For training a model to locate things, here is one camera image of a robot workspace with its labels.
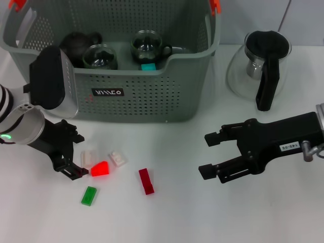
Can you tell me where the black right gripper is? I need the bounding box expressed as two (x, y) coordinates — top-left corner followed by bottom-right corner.
(198, 111), (324, 185)

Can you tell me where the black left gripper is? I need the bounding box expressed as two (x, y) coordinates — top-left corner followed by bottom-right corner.
(27, 118), (90, 181)

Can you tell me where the clear building brick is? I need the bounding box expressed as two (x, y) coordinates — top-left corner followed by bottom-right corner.
(80, 150), (98, 168)
(108, 151), (128, 168)

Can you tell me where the glass teacup with black base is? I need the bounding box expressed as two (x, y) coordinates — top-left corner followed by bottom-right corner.
(130, 30), (173, 66)
(82, 43), (119, 70)

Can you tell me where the grey perforated storage bin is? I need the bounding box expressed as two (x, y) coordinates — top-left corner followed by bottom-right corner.
(0, 0), (223, 124)

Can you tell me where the red building brick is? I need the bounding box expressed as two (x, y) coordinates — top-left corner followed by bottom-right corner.
(90, 161), (111, 178)

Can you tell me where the green building brick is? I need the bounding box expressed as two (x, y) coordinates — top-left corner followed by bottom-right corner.
(80, 186), (99, 206)

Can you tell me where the dark red long brick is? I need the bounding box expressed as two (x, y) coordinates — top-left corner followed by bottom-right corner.
(138, 168), (155, 195)

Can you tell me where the dark clay teapot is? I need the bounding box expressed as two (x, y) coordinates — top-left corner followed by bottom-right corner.
(59, 31), (103, 68)

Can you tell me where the left wrist camera housing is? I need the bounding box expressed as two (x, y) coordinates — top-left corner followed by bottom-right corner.
(23, 45), (79, 120)

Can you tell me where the glass teapot with black handle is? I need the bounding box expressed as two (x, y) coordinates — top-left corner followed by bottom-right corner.
(226, 29), (293, 112)

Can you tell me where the right arm gripper cable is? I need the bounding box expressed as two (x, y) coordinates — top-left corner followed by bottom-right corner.
(302, 140), (324, 163)

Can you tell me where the orange bin handle clip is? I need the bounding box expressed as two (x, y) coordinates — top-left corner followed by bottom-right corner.
(9, 0), (27, 12)
(210, 0), (222, 16)

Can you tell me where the thin grey background cable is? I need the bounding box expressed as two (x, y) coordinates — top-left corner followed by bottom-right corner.
(277, 0), (292, 32)

